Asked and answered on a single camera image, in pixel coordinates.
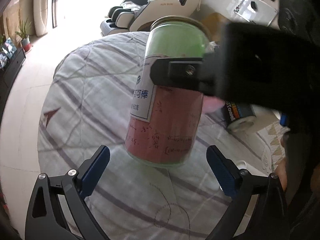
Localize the blue black tin can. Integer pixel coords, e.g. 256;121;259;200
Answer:
222;101;257;132

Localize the pink green can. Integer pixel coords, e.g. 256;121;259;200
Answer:
125;16;209;167

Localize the pink plastic cup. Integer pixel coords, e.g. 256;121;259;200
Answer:
202;96;225;114

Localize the white standing air conditioner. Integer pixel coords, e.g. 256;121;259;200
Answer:
33;0;52;37

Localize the striped grey quilt tablecloth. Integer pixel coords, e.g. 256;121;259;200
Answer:
37;31;283;240

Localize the photo frame on cabinet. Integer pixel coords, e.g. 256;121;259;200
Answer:
2;37;17;59

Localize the white massage chair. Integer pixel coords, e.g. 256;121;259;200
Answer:
100;0;201;36

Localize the white paper cup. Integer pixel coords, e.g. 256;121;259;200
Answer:
246;105;290;134
235;160;247;170

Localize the person's hand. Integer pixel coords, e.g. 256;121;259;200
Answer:
275;131;289;192

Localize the potted plant red pot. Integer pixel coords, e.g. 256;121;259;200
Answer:
15;20;31;52

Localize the tan armchair left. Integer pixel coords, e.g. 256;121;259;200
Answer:
201;12;230;43

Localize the triangle pattern sofa cover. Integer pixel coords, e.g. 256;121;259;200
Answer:
258;122;289;171

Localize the black tv cabinet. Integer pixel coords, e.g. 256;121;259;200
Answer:
1;48;25;113

